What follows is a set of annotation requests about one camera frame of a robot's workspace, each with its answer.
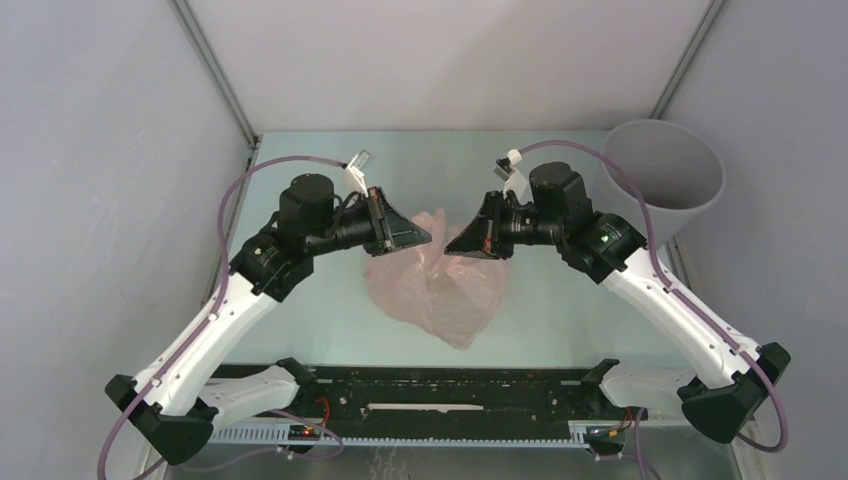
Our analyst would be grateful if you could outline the purple cable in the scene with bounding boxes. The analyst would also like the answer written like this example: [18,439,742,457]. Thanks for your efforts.
[517,139,791,455]
[95,154,349,480]

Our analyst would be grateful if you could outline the white cable duct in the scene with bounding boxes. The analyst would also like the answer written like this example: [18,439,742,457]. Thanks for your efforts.
[209,422,624,449]

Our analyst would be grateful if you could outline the grey plastic trash bin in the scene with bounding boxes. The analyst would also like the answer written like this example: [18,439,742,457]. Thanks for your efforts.
[587,119,726,245]

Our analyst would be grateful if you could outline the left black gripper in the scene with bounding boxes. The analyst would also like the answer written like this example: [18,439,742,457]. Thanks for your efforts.
[308,187,432,258]

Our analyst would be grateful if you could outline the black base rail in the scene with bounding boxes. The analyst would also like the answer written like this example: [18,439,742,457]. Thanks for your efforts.
[215,362,690,442]

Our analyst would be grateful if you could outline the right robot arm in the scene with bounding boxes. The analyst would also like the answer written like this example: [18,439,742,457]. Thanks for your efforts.
[444,162,791,444]

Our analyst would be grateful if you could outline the aluminium frame post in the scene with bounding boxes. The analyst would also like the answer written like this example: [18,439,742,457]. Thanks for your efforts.
[169,0,259,149]
[649,0,732,120]

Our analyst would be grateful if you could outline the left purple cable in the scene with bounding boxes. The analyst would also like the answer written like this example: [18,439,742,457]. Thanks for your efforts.
[95,154,349,480]

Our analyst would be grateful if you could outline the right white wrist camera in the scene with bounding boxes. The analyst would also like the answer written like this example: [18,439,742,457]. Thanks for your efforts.
[493,149,528,199]

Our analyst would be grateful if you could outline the right aluminium frame post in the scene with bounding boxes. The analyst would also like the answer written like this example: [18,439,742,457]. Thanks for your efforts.
[649,0,732,120]

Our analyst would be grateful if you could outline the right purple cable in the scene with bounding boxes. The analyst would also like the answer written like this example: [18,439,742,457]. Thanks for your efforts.
[517,139,791,455]

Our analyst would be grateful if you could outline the left aluminium frame post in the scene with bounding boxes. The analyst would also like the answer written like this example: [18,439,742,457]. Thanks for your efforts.
[169,0,259,149]

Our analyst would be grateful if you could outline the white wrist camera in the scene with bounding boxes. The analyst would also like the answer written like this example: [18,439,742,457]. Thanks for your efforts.
[493,149,528,199]
[343,150,372,195]

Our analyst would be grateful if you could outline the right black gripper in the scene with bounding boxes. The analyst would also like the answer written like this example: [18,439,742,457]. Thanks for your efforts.
[445,191,564,261]

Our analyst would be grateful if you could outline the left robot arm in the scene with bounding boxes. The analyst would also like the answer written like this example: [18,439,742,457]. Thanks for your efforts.
[105,174,431,465]

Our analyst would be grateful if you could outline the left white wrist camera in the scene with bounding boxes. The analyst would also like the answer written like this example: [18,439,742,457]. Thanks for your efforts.
[343,150,372,195]

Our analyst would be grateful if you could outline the pink plastic trash bag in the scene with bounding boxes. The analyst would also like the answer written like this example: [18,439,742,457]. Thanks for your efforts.
[364,209,510,350]

